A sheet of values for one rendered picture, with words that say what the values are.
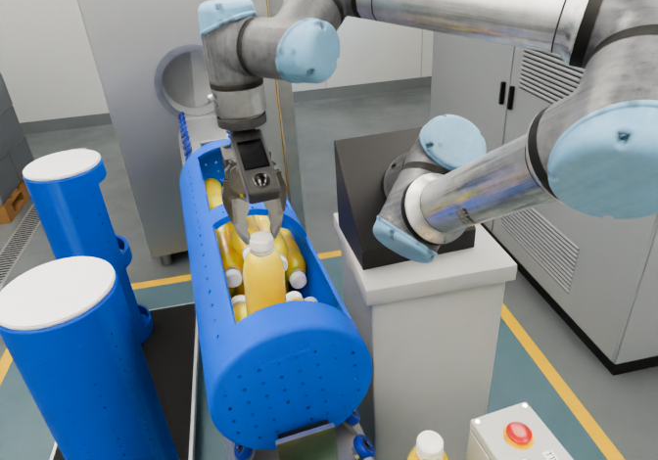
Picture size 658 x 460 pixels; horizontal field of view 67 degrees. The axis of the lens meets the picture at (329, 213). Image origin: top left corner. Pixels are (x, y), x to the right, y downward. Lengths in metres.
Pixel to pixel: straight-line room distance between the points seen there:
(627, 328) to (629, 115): 1.94
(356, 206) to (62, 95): 5.26
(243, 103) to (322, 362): 0.44
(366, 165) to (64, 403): 0.94
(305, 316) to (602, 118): 0.52
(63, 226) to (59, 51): 3.97
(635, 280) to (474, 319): 1.19
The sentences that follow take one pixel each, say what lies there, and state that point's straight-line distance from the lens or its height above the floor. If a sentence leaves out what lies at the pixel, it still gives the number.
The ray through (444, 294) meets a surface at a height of 1.10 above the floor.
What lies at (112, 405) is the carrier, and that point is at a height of 0.73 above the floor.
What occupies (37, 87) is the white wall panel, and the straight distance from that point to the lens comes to 6.14.
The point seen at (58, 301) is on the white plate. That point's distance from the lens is 1.36.
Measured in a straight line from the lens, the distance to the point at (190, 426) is 2.14.
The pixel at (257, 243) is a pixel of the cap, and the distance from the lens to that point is 0.80.
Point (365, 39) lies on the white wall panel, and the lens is 5.95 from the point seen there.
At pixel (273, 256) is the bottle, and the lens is 0.82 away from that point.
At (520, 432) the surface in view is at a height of 1.11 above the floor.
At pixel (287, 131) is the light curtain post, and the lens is 2.17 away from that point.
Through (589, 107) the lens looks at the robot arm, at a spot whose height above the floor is 1.61.
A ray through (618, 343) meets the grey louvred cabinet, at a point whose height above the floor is 0.21.
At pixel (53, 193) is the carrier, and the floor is 0.98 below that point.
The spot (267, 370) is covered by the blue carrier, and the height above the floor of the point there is 1.16.
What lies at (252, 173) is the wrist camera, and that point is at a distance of 0.69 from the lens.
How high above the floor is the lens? 1.77
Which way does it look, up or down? 30 degrees down
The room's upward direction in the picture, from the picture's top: 4 degrees counter-clockwise
